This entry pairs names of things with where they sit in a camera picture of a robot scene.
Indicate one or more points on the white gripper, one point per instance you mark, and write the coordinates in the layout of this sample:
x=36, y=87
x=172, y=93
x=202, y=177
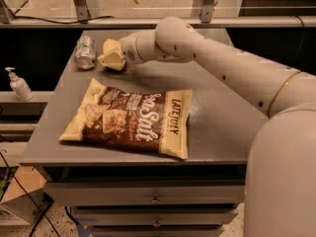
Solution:
x=128, y=49

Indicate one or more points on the yellow sponge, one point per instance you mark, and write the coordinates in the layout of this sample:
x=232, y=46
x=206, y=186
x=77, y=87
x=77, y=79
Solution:
x=112, y=45

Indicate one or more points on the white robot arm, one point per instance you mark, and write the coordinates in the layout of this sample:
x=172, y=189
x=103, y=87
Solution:
x=280, y=191

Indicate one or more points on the silver green 7up can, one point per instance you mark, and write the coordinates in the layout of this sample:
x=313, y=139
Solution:
x=85, y=53

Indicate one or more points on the brown sea salt chips bag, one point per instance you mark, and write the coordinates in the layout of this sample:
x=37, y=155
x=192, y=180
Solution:
x=154, y=122

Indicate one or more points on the white pump dispenser bottle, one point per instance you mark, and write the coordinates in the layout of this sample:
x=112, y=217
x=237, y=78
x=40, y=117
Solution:
x=19, y=85

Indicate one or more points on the grey drawer cabinet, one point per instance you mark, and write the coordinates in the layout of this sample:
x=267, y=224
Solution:
x=220, y=130

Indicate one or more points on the top grey drawer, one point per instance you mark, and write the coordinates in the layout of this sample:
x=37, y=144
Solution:
x=143, y=193

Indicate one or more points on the grey drawer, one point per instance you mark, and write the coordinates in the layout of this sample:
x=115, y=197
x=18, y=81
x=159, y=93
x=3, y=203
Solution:
x=163, y=231
x=143, y=193
x=155, y=216

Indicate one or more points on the middle grey drawer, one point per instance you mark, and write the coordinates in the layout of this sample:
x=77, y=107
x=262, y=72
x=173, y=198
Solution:
x=155, y=216

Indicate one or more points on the cardboard box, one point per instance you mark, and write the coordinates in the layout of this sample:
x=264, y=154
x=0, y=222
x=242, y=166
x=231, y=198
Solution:
x=19, y=204

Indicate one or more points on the bottom grey drawer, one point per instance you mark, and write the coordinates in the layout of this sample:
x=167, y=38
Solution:
x=163, y=231

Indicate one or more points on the left metal bracket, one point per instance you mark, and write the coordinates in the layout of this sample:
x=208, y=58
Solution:
x=87, y=9

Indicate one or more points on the metal bracket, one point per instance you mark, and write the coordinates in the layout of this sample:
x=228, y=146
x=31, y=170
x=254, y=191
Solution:
x=206, y=10
x=87, y=9

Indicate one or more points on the right metal bracket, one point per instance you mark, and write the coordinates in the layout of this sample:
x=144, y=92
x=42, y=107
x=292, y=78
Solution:
x=206, y=10

